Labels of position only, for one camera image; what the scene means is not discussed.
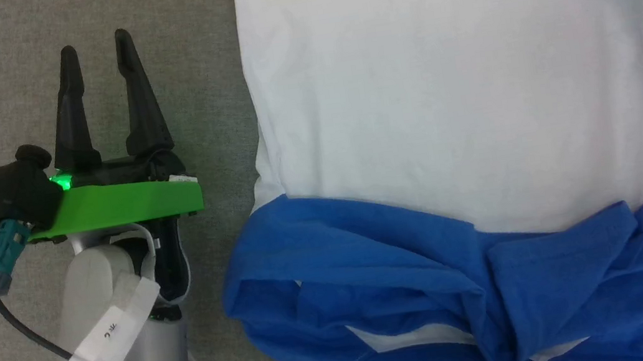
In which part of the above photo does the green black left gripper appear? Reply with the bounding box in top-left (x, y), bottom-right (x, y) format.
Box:
top-left (0, 20), bottom-right (217, 323)

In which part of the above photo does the blue and white garment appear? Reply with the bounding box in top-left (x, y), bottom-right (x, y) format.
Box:
top-left (180, 0), bottom-right (643, 361)

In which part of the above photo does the white label tape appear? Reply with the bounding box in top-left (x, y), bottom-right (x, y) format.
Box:
top-left (58, 271), bottom-right (171, 361)

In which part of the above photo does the teal left cable connector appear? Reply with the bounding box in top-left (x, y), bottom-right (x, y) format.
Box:
top-left (0, 216), bottom-right (41, 296)

